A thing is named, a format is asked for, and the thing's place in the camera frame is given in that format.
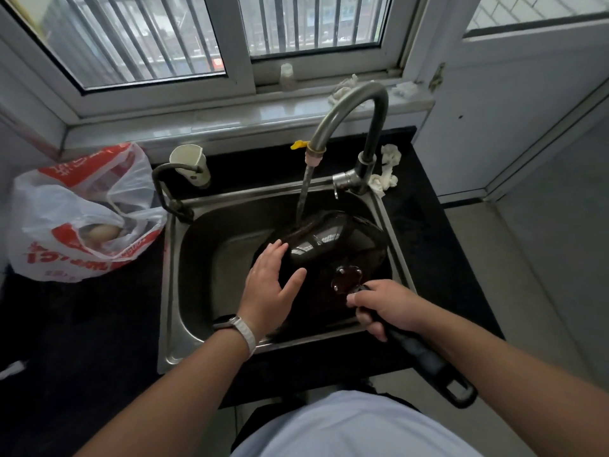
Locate person's right forearm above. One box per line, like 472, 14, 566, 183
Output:
414, 304, 609, 457

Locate black frying pan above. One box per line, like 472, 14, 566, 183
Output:
251, 210, 478, 409

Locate pale round vegetable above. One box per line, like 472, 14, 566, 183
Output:
78, 223, 121, 246

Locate person's left hand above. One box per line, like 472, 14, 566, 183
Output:
237, 240, 308, 341

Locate white wrist watch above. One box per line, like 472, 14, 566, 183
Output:
212, 315, 258, 360

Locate crumpled white cloth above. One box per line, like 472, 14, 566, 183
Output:
367, 143, 401, 196

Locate white door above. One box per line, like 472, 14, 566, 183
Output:
414, 0, 609, 202

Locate white and red plastic bag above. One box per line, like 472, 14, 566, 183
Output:
7, 142, 168, 284

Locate white paper cup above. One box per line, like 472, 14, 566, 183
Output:
169, 144, 211, 189

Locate running water stream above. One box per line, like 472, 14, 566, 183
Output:
295, 165, 316, 227

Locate small white scrap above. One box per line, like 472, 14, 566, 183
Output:
0, 360, 28, 381

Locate tall steel gooseneck faucet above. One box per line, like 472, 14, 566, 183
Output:
304, 81, 391, 201

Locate crumpled white rag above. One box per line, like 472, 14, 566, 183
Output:
328, 74, 363, 108

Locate person's white shirt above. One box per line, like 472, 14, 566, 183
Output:
230, 390, 484, 457

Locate stainless steel sink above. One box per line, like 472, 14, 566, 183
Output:
157, 177, 418, 375

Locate person's right hand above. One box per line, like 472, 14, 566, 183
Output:
346, 279, 430, 342

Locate person's left forearm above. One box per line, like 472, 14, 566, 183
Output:
74, 328, 255, 457

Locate small dark curved faucet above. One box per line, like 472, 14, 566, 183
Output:
152, 162, 211, 225

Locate metal window bars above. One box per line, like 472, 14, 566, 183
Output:
29, 0, 388, 86

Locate white window frame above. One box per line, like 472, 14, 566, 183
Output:
0, 0, 457, 126

